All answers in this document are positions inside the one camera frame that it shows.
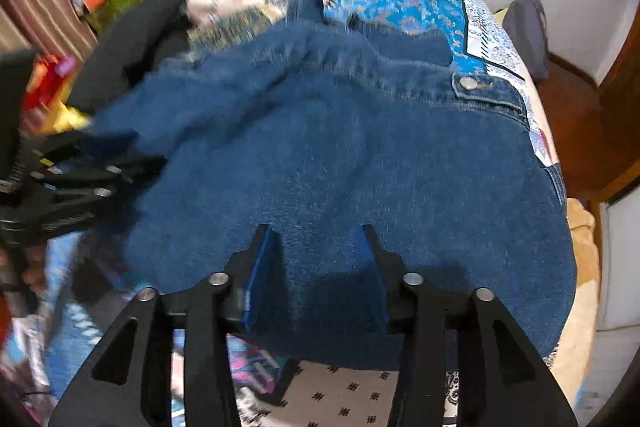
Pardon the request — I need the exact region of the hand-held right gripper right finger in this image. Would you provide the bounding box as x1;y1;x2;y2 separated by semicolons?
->
357;224;579;427

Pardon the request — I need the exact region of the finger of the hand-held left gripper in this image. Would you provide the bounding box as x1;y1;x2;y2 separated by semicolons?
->
30;182;151;235
30;132;168;182

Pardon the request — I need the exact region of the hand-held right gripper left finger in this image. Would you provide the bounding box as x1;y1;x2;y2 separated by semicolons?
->
47;224;287;427

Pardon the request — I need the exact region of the blue denim jacket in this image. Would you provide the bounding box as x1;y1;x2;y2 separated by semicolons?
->
90;0;578;370

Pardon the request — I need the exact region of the yellow garment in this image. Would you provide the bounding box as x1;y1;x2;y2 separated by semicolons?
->
42;99;93;135

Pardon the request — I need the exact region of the red plush toy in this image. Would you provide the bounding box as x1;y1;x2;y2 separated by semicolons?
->
22;54;81;110

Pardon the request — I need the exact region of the colourful printed cloth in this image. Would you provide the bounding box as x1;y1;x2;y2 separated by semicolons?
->
227;337;301;405

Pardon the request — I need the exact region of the black garment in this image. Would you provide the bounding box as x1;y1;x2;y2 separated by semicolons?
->
70;0;201;115

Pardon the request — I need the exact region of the white patterned bedsheet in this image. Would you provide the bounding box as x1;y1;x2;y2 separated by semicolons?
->
170;347;476;427

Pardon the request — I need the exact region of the beige blanket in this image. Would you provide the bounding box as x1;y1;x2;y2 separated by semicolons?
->
545;197;601;423

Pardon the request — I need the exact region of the grey backpack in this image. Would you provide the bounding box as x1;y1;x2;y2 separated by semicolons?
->
501;0;551;82

